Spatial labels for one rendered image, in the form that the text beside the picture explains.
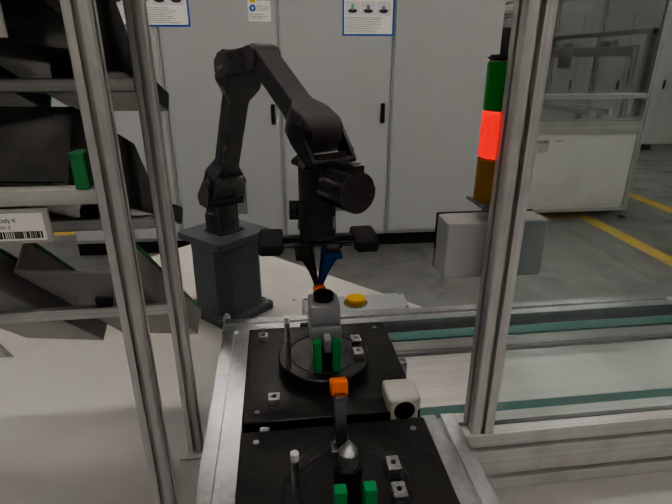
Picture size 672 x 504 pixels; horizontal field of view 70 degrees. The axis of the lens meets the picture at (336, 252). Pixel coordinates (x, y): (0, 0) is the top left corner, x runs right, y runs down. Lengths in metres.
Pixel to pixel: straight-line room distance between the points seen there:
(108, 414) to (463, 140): 3.39
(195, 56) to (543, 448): 3.33
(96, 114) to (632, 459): 0.78
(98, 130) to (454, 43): 3.50
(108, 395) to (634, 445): 0.84
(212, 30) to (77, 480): 3.17
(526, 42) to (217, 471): 0.57
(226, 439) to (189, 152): 3.20
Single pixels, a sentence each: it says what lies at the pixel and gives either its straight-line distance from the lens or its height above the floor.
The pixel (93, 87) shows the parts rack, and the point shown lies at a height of 1.39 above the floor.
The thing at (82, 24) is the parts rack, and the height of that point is 1.43.
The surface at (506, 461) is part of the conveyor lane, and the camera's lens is 0.74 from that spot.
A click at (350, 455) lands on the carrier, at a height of 1.04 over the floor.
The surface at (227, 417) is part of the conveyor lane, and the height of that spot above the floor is 0.95.
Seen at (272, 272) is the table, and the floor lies 0.86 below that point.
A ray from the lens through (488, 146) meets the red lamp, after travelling 0.56.
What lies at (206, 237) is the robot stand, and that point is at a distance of 1.06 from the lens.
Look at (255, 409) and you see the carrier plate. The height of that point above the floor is 0.97.
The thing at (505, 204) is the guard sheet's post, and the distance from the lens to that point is 0.54.
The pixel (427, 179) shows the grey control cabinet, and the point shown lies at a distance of 3.89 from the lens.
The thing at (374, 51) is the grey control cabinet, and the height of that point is 1.47.
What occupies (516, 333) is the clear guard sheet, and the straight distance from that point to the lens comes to 0.64.
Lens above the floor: 1.41
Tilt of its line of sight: 22 degrees down
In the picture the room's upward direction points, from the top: straight up
